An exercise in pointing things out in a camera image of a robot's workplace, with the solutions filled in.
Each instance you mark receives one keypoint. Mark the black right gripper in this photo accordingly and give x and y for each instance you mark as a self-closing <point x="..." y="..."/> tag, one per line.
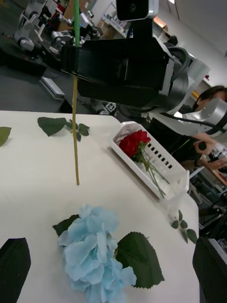
<point x="106" y="59"/>

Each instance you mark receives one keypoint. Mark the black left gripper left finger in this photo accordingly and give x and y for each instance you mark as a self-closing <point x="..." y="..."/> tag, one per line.
<point x="14" y="272"/>

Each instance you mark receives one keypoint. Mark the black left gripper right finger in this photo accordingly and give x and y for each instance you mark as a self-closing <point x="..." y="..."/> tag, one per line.
<point x="212" y="279"/>

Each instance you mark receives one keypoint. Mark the pale blue hydrangea thin stem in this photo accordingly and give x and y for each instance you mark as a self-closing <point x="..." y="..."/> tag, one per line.
<point x="75" y="142"/>

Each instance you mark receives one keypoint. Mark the red rose grey-green stem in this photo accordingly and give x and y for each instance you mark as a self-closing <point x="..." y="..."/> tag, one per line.
<point x="139" y="138"/>

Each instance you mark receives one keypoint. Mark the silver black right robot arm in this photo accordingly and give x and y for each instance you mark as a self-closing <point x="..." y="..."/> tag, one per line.
<point x="186" y="85"/>

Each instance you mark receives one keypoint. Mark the grey white robot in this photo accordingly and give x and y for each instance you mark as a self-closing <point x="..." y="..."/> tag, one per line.
<point x="26" y="42"/>
<point x="56" y="36"/>

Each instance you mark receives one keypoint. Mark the shelf with boxes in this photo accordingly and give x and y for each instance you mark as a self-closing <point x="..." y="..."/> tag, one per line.
<point x="106" y="26"/>

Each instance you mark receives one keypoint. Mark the loose dark green leaf twig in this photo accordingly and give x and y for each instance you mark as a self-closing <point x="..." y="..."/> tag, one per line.
<point x="191" y="235"/>
<point x="84" y="129"/>

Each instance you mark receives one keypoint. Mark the brown cardboard box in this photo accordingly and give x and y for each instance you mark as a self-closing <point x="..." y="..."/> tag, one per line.
<point x="68" y="9"/>

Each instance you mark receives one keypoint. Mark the black low platform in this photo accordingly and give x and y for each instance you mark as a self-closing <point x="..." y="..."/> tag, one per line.
<point x="19" y="66"/>

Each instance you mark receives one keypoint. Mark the black white marker tag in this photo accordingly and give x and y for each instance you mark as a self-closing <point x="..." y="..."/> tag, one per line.
<point x="110" y="108"/>

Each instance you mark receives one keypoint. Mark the large dark green loose leaf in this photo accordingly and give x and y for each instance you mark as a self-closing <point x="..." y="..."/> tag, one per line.
<point x="50" y="125"/>

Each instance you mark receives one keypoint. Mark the pale blue hydrangea tan stem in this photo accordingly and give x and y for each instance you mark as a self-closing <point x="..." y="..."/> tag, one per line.
<point x="87" y="255"/>

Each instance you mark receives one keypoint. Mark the loose olive green leaf twig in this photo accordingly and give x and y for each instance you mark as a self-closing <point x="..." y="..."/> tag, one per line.
<point x="4" y="136"/>

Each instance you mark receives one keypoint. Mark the red rose green stem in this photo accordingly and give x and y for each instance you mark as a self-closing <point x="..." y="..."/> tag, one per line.
<point x="127" y="148"/>

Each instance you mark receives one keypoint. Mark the shallow white slotted box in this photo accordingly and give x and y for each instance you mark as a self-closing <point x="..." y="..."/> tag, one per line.
<point x="175" y="175"/>

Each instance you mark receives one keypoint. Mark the person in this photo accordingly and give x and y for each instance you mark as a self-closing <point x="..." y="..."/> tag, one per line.
<point x="163" y="135"/>

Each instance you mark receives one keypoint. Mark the aluminium profile rail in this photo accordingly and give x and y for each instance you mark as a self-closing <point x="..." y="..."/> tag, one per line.
<point x="53" y="88"/>

